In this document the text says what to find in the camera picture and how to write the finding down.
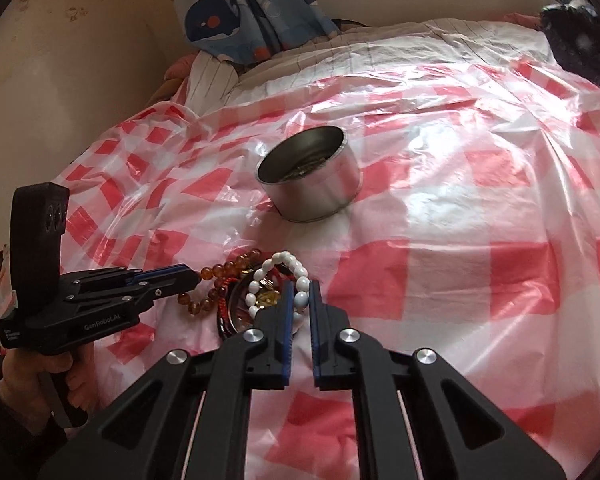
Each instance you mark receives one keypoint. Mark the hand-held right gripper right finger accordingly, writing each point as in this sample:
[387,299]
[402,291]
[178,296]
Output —
[316,325]

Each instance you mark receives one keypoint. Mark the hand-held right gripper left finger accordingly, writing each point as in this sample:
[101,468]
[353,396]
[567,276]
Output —
[287,320]

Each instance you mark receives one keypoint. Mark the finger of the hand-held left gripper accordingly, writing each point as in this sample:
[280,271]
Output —
[160,271]
[175,285]

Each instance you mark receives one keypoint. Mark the round metal tin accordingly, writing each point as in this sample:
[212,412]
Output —
[315,195]

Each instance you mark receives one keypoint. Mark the person's left forearm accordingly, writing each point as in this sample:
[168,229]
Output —
[10,440]

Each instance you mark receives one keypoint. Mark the person's left hand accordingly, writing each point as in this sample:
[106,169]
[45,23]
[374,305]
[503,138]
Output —
[20,380]

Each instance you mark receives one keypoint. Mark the red white checked plastic sheet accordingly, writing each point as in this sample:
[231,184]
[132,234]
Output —
[455,220]

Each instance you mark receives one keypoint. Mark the pink cloth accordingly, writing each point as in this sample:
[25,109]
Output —
[177,67]

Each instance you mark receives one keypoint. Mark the white striped quilt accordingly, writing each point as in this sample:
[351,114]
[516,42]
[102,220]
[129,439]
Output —
[340,55]

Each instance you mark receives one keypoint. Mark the black bag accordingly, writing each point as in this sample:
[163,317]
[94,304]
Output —
[580,45]

